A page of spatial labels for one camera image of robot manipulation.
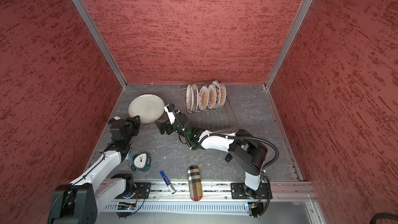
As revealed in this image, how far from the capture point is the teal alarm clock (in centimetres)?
79

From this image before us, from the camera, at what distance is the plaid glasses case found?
0.72 meters

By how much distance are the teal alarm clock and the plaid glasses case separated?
0.22m
